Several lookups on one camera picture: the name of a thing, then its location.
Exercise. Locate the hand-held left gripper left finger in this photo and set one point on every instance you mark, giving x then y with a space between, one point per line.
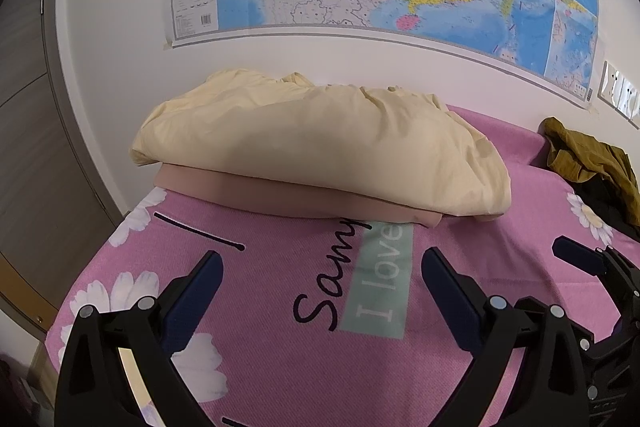
197 297

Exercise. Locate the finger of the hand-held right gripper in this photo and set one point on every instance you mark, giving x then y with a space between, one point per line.
570 322
577 254

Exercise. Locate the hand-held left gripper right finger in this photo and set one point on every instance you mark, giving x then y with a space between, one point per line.
447 297

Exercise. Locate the cream jacket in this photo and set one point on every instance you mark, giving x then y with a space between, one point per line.
325 142

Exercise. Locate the olive garment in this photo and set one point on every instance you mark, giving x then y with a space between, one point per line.
580 152

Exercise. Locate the pink floral blanket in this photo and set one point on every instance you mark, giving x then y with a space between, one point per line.
280 267

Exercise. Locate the black garment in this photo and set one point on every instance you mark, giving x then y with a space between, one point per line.
610 202

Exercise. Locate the white wall socket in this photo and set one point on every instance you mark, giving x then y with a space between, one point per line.
611 82
630 97

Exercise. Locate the peach shirt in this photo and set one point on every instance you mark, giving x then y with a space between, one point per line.
250 192

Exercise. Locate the grey wooden wardrobe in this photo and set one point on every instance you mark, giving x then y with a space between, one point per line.
30 132

